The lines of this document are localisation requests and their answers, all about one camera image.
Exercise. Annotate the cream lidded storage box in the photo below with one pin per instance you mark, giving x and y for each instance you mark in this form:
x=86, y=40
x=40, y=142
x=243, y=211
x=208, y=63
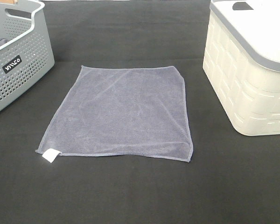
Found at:
x=242, y=62

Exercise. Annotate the grey perforated plastic basket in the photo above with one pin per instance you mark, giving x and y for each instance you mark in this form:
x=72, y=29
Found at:
x=27, y=56

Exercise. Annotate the grey microfibre towel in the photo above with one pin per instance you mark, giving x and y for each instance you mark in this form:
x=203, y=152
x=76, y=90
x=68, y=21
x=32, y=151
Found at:
x=109, y=112

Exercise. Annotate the wooden basket handle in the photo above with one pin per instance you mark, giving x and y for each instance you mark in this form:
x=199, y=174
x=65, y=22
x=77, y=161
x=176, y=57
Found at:
x=12, y=1

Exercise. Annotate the black table cloth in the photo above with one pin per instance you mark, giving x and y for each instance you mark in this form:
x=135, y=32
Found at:
x=231, y=178

